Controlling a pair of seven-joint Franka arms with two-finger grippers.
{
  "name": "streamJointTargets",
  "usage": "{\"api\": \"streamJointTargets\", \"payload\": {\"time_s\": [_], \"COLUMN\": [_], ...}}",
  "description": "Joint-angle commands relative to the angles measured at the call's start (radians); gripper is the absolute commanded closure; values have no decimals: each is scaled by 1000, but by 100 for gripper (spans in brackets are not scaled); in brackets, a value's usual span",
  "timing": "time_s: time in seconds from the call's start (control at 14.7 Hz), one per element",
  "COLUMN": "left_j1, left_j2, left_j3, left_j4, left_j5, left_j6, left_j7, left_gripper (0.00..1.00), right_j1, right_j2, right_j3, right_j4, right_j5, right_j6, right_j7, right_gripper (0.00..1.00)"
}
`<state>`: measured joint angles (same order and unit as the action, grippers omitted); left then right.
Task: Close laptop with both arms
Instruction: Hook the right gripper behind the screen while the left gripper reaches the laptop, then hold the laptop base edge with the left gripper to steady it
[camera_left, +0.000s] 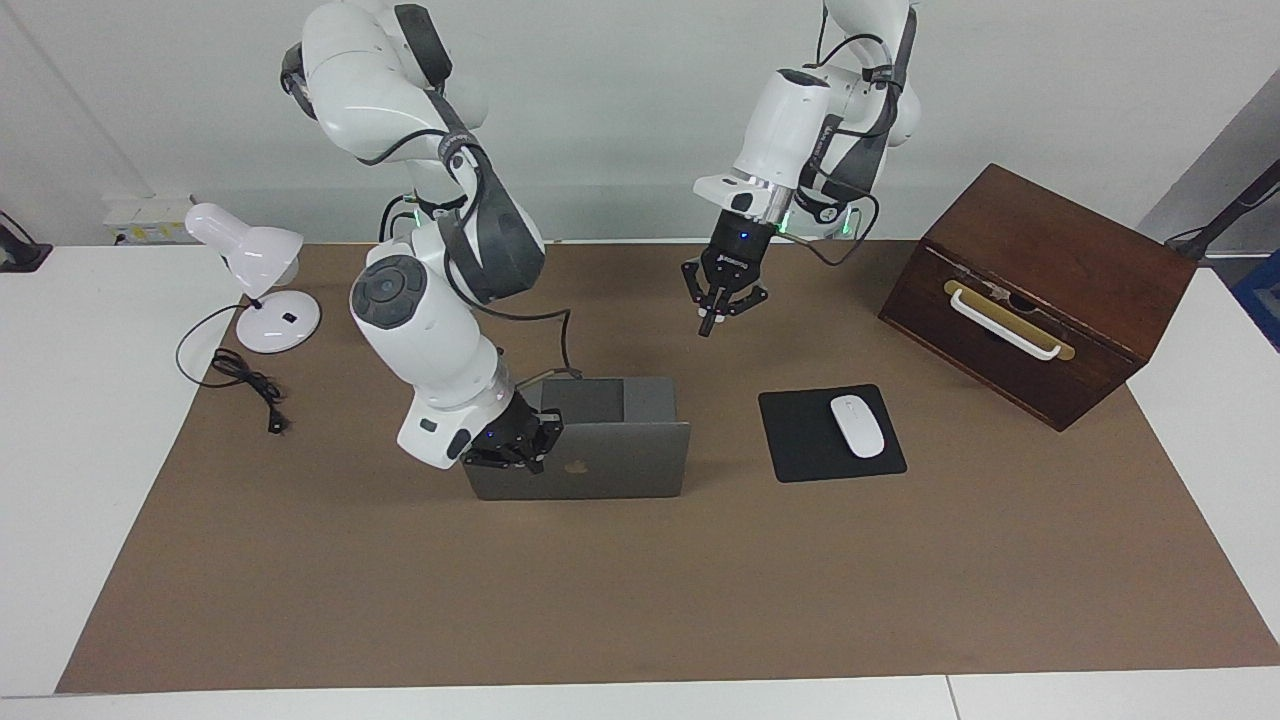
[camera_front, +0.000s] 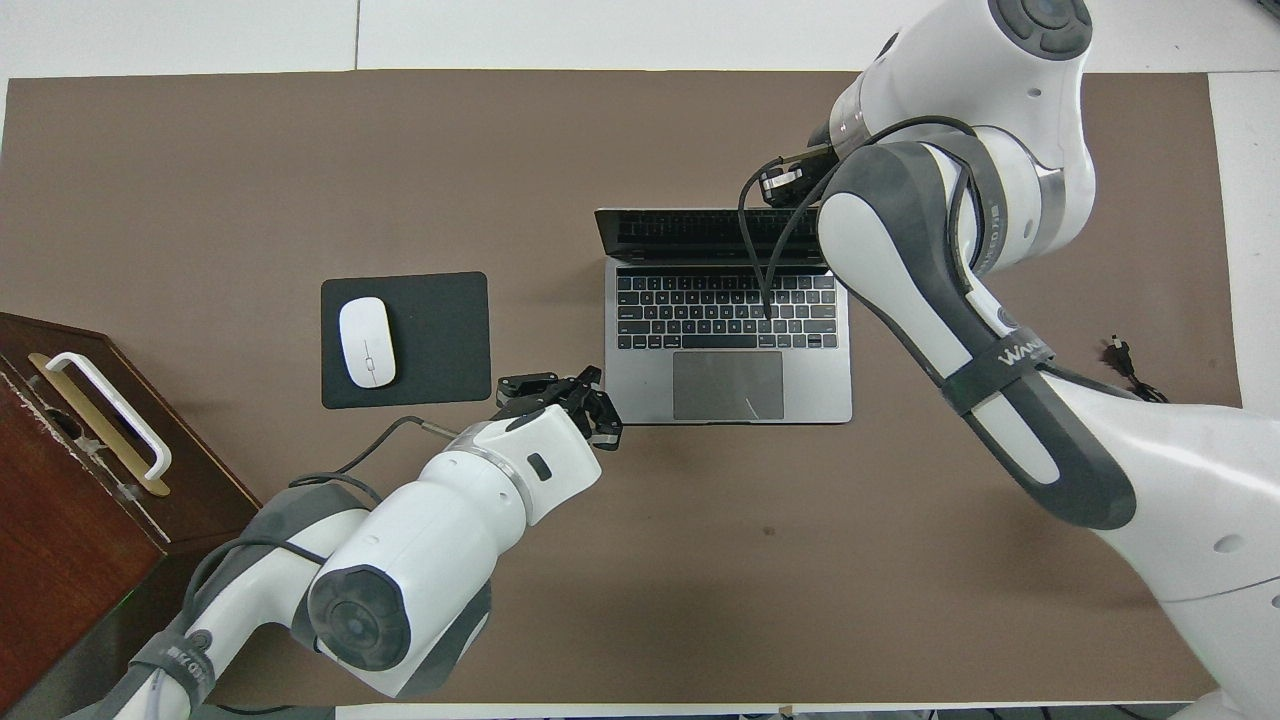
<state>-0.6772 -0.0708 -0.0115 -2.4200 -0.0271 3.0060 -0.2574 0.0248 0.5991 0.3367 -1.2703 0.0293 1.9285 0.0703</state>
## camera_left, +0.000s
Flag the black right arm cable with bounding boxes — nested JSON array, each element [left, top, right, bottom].
[[355, 128, 586, 386]]

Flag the brass handle plate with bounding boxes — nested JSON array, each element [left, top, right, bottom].
[[943, 279, 1076, 362]]

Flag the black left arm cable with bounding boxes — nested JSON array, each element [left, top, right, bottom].
[[795, 0, 919, 267]]

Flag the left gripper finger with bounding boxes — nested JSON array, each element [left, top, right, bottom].
[[681, 256, 723, 338], [715, 283, 770, 323]]

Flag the blue crate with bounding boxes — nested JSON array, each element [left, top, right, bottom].
[[1232, 250, 1280, 351]]

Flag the black angled stand pole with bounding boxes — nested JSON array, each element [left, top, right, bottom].
[[1165, 160, 1280, 263]]

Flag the white computer mouse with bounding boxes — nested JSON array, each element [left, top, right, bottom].
[[830, 395, 887, 460]]

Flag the black mouse pad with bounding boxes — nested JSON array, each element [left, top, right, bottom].
[[757, 384, 908, 484]]

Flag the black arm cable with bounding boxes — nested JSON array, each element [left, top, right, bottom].
[[355, 128, 586, 386], [795, 0, 919, 267]]

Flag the white box handle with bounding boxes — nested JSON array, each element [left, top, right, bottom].
[[948, 288, 1063, 361]]

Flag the grey aluminium laptop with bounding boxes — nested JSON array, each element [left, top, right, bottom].
[[462, 376, 692, 502]]

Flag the brown table mat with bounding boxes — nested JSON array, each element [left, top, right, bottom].
[[55, 240, 1280, 694]]

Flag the black clamp stand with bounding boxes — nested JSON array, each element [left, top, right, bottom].
[[0, 210, 53, 273]]

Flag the black lamp power cable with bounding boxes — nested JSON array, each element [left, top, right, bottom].
[[177, 300, 291, 436]]

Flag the white power strip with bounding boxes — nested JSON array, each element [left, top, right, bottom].
[[103, 195, 194, 246]]

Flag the dark wooden box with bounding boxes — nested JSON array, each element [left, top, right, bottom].
[[878, 163, 1198, 432]]

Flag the white desk lamp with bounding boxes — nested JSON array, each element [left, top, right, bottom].
[[185, 203, 322, 354]]

